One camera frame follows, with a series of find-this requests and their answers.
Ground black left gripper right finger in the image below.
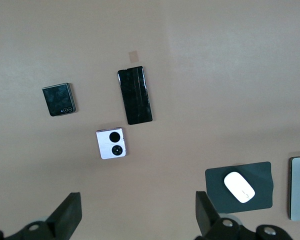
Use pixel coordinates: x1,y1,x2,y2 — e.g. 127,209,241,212
194,191,243,240

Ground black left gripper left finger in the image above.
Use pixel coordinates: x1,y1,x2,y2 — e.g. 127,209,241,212
5,191,83,240

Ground white flip phone black circles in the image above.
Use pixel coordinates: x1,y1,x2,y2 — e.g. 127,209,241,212
95,127,129,160

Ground dark flip phone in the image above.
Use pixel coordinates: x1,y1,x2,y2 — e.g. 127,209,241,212
42,82,77,117

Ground black slab smartphone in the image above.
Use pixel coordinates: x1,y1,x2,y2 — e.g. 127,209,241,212
117,65,154,126

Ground white computer mouse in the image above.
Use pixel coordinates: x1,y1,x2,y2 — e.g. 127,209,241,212
223,171,256,204

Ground black mouse pad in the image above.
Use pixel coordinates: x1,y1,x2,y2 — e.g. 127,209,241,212
205,161,275,215

